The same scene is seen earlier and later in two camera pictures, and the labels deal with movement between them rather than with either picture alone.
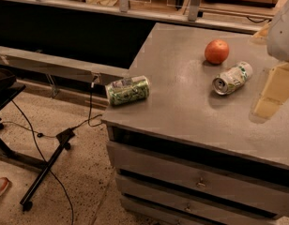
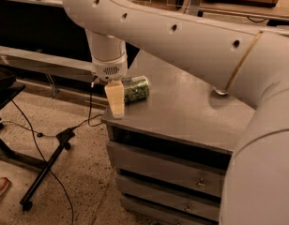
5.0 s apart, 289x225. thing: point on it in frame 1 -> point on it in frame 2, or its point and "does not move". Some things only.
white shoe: (0, 186) does not move
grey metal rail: (57, 65) does not move
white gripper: (282, 32) -> (109, 71)
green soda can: (128, 90) does not move
